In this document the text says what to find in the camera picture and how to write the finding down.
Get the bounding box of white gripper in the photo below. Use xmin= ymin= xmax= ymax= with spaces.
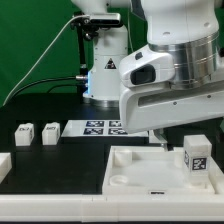
xmin=119 ymin=81 xmax=224 ymax=151

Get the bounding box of white square table top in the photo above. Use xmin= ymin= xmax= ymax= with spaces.
xmin=102 ymin=146 xmax=215 ymax=196

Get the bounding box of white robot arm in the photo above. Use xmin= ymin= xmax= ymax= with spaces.
xmin=118 ymin=0 xmax=224 ymax=133

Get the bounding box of white sheet with tags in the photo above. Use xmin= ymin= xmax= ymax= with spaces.
xmin=62 ymin=120 xmax=148 ymax=137

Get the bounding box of white front fence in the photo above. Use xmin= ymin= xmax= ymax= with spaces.
xmin=0 ymin=195 xmax=224 ymax=222

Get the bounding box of white left fence piece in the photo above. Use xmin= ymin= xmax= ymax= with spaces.
xmin=0 ymin=153 xmax=12 ymax=183

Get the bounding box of black camera stand pole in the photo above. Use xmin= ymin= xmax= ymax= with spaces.
xmin=76 ymin=26 xmax=88 ymax=93

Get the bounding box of black cable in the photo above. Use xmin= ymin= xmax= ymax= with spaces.
xmin=6 ymin=76 xmax=84 ymax=101

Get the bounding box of black camera on stand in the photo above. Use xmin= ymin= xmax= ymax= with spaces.
xmin=70 ymin=13 xmax=121 ymax=28

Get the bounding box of grey cable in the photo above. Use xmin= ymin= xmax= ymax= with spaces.
xmin=2 ymin=16 xmax=81 ymax=107

